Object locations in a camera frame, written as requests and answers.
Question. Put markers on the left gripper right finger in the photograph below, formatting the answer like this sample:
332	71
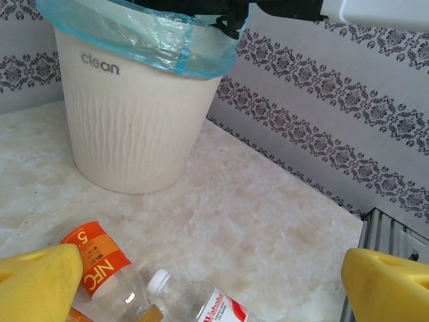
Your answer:
388	292

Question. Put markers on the orange NFC label bottle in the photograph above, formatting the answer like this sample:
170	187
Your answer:
100	261

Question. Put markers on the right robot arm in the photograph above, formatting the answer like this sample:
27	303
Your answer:
385	10

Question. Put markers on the white ribbed waste bin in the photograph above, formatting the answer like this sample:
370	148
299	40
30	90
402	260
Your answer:
134	134

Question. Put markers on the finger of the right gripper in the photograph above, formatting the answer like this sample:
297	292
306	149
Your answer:
234	25

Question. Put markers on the orange juice bottle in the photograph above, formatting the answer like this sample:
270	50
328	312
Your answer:
78	317

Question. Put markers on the Wahaha water bottle white cap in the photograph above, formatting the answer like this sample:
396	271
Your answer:
187	302

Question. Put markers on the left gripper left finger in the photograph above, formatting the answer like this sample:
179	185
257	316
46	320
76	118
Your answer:
37	285

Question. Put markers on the aluminium side rail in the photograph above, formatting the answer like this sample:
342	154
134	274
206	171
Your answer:
385	231

